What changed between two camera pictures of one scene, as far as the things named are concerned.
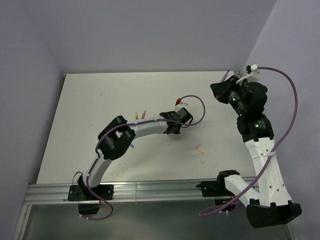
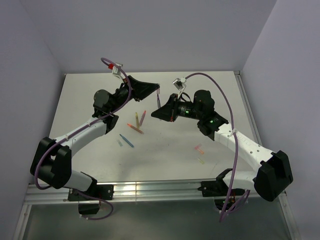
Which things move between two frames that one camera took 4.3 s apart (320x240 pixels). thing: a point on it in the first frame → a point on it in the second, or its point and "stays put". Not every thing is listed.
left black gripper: x=171 y=113 → x=140 y=90
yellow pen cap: x=201 y=161 stays put
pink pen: x=143 y=114 stays put
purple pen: x=224 y=76 → x=158 y=103
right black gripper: x=218 y=89 → x=169 y=111
